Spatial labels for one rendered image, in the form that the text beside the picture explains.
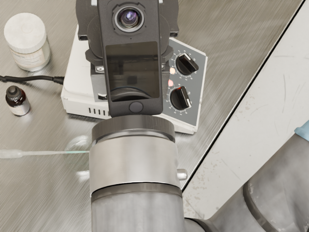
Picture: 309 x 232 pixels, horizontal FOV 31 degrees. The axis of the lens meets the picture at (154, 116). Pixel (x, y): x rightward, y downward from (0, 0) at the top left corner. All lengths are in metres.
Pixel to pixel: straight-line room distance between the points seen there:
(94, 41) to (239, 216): 0.19
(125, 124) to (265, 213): 0.13
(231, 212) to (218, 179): 0.35
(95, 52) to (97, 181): 0.11
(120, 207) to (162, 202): 0.03
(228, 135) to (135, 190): 0.44
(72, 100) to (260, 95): 0.30
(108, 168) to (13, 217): 0.40
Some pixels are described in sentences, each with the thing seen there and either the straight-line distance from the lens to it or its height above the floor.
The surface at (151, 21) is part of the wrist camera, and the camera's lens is 0.41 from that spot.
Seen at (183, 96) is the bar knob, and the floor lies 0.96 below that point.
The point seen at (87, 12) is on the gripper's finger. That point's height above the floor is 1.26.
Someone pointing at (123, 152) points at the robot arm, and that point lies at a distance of 0.43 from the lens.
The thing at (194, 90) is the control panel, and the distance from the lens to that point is 0.82.
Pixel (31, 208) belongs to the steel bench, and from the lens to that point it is 0.81.
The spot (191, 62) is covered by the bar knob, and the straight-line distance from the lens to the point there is 0.81.
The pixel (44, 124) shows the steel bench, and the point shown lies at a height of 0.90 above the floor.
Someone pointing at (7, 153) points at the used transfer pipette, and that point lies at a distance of 0.82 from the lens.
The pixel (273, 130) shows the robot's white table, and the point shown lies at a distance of 0.86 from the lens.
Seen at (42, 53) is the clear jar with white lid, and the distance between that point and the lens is 0.83.
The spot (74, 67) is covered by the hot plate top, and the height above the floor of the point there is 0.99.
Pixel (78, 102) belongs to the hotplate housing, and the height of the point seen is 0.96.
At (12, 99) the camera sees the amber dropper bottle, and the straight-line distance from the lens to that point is 0.80.
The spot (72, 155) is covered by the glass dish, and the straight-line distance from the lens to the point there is 0.82.
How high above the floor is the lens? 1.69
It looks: 69 degrees down
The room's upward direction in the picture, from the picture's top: 10 degrees clockwise
